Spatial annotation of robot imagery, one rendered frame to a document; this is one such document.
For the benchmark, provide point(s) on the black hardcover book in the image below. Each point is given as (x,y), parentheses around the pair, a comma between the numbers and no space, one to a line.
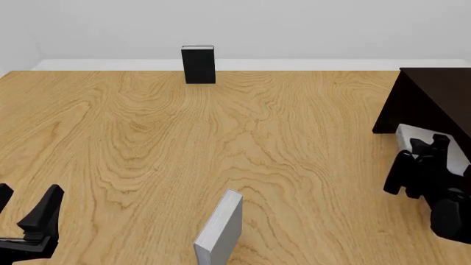
(198,66)

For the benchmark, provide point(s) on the grey hardcover book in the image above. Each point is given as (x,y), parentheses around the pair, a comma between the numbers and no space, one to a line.
(221,232)

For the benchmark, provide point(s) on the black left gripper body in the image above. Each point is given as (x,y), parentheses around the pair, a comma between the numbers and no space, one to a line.
(25,247)

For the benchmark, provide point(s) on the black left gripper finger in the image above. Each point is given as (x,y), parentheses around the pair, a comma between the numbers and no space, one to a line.
(46,212)
(4,194)

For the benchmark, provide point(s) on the dark brown wooden cabinet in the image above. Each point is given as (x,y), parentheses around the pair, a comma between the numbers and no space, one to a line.
(423,102)

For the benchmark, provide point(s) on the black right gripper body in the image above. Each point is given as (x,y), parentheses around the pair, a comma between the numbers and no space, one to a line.
(412,174)

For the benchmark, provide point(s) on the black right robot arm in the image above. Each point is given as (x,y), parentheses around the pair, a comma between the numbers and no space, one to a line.
(454,215)

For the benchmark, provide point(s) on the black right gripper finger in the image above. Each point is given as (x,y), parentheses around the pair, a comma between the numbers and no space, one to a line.
(440,145)
(419,147)

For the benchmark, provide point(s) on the white book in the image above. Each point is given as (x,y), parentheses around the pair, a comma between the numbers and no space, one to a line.
(404,135)

